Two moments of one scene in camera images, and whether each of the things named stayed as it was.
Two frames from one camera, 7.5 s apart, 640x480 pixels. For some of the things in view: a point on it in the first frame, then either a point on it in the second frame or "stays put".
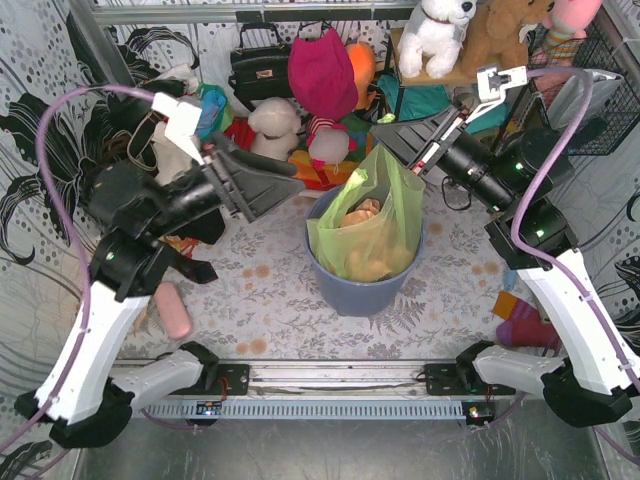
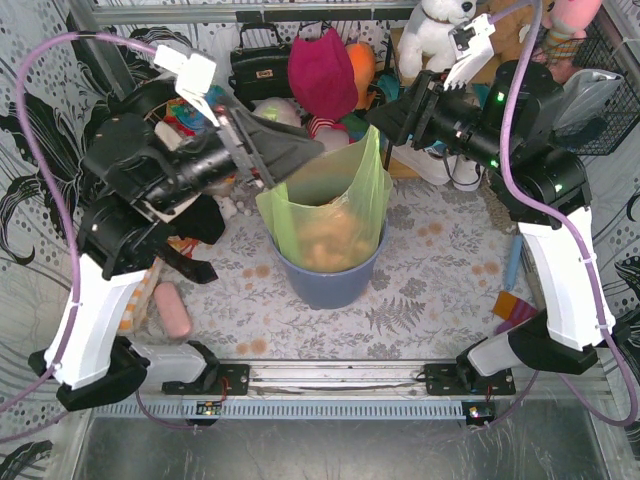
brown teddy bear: [493, 35] stays put
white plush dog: [433, 32] stays put
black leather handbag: [260, 71] stays put
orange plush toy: [362, 56] stays put
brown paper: [368, 208] → [334, 244]
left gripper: [228, 185] → [242, 150]
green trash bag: [368, 230] → [333, 206]
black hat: [122, 111] stays put
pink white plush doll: [328, 142] stays put
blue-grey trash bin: [357, 298] → [330, 290]
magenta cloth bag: [322, 75] stays put
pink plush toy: [566, 21] stays put
